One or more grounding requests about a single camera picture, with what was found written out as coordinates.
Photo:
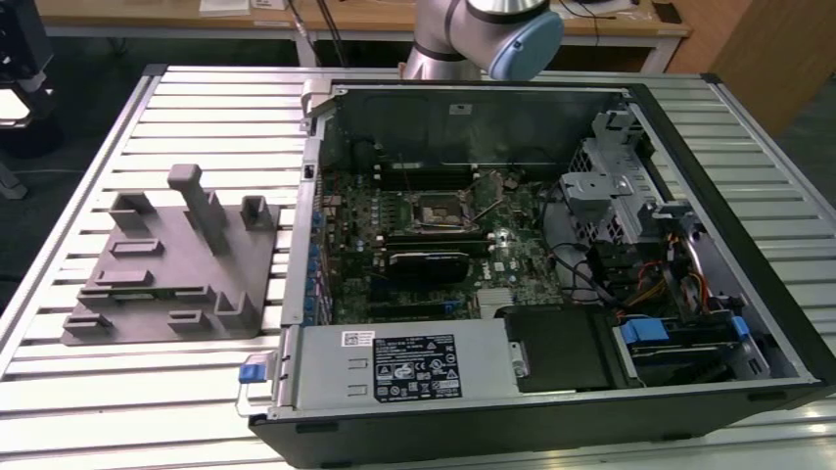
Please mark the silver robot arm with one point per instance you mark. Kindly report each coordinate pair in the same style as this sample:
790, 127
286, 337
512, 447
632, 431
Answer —
458, 29

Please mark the CPU socket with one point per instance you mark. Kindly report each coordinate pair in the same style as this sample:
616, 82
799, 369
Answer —
436, 211

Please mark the wooden desk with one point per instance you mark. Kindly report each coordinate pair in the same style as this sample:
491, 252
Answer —
196, 22

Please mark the grey stand foot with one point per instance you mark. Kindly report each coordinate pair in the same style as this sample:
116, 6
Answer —
14, 183

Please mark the small white box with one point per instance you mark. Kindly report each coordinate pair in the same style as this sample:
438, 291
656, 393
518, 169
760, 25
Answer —
271, 4

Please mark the grey parts rack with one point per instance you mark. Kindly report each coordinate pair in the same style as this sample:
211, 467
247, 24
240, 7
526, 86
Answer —
170, 254

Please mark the green RAM stick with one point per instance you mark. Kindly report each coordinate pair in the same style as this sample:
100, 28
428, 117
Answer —
140, 293

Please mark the black RAM slot bank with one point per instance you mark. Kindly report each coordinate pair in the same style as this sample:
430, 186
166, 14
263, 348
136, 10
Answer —
424, 177
438, 243

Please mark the blue power supply latch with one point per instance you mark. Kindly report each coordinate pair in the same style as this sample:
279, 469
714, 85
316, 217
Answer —
254, 373

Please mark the black graphics card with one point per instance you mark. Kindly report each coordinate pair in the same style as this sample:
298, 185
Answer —
428, 267

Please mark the silver power supply unit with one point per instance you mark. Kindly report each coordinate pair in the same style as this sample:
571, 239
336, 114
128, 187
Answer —
327, 362

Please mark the silver chipset heatsink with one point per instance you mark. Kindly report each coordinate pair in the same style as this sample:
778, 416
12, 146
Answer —
496, 301

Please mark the green motherboard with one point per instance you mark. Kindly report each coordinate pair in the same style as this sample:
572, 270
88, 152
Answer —
523, 274

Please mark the silver drive cage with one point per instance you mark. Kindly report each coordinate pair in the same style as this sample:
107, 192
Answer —
595, 188

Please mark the small black box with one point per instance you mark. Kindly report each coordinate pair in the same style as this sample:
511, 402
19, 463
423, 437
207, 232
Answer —
667, 12

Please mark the black plastic shroud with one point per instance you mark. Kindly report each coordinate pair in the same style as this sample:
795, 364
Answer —
562, 347

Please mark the black PC case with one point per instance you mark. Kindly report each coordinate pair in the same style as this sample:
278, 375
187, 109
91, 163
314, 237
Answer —
458, 440

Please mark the blue disk carrier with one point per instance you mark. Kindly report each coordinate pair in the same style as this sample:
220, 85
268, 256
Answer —
643, 333

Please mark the wooden cabinet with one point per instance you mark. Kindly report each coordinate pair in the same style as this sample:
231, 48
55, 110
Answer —
778, 49

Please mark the blue drive bay clip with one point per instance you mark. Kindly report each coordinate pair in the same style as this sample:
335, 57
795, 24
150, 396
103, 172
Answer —
739, 327

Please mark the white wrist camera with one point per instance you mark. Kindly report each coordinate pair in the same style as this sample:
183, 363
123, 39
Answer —
15, 105

